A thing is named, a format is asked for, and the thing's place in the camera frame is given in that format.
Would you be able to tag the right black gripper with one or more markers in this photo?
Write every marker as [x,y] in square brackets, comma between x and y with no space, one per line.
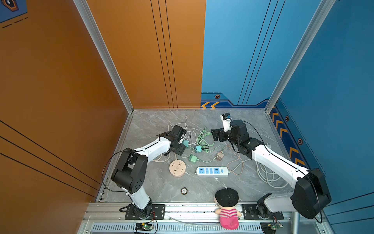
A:
[221,132]

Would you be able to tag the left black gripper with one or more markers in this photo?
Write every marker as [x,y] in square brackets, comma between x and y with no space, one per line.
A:
[181,149]

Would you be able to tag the teal charger adapter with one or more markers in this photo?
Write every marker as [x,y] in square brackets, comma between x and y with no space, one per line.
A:
[198,148]
[185,143]

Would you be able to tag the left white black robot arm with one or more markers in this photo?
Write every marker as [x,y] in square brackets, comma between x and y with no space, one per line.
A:
[130,170]

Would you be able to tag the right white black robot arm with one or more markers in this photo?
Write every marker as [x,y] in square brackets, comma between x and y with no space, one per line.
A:
[310,190]

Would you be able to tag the green charger adapter front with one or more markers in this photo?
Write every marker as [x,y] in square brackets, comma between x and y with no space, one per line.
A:
[193,159]

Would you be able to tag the pink charger adapter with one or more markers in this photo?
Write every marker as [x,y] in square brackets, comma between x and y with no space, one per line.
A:
[219,156]

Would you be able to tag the white blue power strip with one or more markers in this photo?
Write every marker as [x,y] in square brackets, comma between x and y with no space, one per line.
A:
[212,171]

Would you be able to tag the small round black dial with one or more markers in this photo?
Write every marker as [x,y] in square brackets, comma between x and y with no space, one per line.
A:
[184,191]

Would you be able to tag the plush doll black hat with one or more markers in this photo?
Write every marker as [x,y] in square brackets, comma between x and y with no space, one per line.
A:
[227,199]

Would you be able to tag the right circuit board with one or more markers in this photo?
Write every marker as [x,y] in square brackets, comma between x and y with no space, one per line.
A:
[270,228]

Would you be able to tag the left green circuit board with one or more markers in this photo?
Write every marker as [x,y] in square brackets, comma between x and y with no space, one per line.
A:
[144,227]

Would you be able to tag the grey metal pole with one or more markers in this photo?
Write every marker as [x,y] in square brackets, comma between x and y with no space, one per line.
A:
[295,221]

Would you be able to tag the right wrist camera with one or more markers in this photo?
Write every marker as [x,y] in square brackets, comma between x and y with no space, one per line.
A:
[226,120]

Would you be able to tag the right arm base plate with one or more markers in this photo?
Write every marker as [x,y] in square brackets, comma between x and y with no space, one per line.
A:
[257,211]

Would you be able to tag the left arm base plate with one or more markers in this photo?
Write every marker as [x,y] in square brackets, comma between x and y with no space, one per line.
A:
[156,211]

